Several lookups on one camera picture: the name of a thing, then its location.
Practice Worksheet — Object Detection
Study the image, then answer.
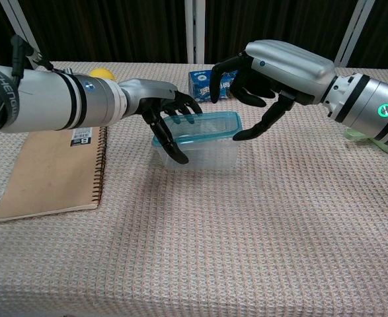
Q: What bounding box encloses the brown spiral notebook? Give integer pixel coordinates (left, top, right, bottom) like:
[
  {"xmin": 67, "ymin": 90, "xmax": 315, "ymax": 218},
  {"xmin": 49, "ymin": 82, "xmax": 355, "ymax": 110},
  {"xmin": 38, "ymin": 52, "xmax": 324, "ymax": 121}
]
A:
[{"xmin": 0, "ymin": 125, "xmax": 109, "ymax": 224}]

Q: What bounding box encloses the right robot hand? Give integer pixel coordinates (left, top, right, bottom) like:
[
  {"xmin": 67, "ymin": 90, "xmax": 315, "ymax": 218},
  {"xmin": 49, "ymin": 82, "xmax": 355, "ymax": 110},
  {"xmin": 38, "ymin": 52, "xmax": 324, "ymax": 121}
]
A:
[{"xmin": 210, "ymin": 39, "xmax": 337, "ymax": 142}]

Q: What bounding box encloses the clear blue plastic container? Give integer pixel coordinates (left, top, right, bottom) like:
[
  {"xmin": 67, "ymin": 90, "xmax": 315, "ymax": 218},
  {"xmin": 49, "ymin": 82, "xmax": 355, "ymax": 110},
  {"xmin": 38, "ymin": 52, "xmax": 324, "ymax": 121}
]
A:
[{"xmin": 151, "ymin": 111, "xmax": 243, "ymax": 147}]

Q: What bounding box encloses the white metal frame post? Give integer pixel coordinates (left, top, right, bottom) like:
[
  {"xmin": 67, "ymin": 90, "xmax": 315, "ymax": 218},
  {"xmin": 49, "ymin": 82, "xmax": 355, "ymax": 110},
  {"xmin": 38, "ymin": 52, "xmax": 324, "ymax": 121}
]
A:
[
  {"xmin": 184, "ymin": 0, "xmax": 207, "ymax": 64},
  {"xmin": 333, "ymin": 0, "xmax": 377, "ymax": 69},
  {"xmin": 0, "ymin": 0, "xmax": 45, "ymax": 64}
]

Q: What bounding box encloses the green plastic dustpan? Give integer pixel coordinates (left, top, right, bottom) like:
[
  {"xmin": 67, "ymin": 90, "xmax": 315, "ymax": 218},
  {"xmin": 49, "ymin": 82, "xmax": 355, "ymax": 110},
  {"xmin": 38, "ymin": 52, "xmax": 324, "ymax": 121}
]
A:
[{"xmin": 343, "ymin": 127, "xmax": 388, "ymax": 155}]

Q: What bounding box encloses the yellow ball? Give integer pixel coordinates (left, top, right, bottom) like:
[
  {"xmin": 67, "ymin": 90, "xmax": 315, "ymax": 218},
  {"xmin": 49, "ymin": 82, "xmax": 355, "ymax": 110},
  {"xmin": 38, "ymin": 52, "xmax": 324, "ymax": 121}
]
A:
[{"xmin": 89, "ymin": 67, "xmax": 117, "ymax": 82}]

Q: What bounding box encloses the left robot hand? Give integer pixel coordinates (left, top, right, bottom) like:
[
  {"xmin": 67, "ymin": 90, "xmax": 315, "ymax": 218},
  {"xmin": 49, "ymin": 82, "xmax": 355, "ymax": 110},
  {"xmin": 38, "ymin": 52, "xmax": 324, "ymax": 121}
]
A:
[{"xmin": 118, "ymin": 78, "xmax": 204, "ymax": 166}]

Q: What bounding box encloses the black pleated curtain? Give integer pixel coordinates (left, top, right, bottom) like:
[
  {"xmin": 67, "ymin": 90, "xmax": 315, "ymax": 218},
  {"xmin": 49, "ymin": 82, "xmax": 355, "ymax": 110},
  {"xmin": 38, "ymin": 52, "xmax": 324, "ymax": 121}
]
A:
[{"xmin": 0, "ymin": 0, "xmax": 388, "ymax": 70}]

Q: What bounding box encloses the blue snack package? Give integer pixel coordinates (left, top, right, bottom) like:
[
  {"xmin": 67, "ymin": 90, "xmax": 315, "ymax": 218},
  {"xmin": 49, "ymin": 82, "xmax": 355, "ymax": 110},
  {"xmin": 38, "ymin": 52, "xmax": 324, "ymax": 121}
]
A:
[{"xmin": 188, "ymin": 68, "xmax": 240, "ymax": 104}]

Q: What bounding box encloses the pink woven tablecloth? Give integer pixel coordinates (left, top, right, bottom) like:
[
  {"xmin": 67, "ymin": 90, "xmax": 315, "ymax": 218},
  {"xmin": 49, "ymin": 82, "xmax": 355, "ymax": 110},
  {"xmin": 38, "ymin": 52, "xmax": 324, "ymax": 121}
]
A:
[{"xmin": 0, "ymin": 60, "xmax": 388, "ymax": 317}]

